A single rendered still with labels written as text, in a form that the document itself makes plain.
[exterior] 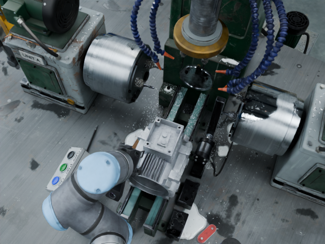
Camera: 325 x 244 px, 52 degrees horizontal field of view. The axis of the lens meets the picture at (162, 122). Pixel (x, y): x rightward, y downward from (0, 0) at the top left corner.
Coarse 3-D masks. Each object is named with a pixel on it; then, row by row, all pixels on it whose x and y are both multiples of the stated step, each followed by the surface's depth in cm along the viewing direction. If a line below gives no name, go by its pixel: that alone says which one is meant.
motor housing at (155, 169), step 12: (180, 144) 118; (144, 156) 114; (156, 156) 112; (180, 156) 117; (144, 168) 111; (156, 168) 111; (168, 168) 113; (180, 168) 115; (132, 180) 121; (144, 180) 124; (156, 180) 109; (156, 192) 123; (168, 192) 114
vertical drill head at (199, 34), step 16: (192, 0) 97; (208, 0) 93; (192, 16) 101; (208, 16) 98; (176, 32) 109; (192, 32) 105; (208, 32) 104; (224, 32) 109; (192, 48) 106; (208, 48) 106; (224, 48) 109
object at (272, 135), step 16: (256, 80) 126; (240, 96) 129; (256, 96) 118; (272, 96) 118; (288, 96) 119; (224, 112) 126; (240, 112) 119; (256, 112) 116; (272, 112) 116; (288, 112) 115; (240, 128) 119; (256, 128) 117; (272, 128) 116; (288, 128) 115; (240, 144) 127; (256, 144) 121; (272, 144) 118; (288, 144) 117
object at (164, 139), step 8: (160, 120) 114; (152, 128) 114; (160, 128) 116; (168, 128) 116; (176, 128) 116; (152, 136) 115; (160, 136) 113; (168, 136) 114; (176, 136) 115; (144, 144) 110; (152, 144) 113; (160, 144) 112; (176, 144) 110; (152, 152) 111; (160, 152) 109; (168, 152) 109; (176, 152) 116; (168, 160) 112
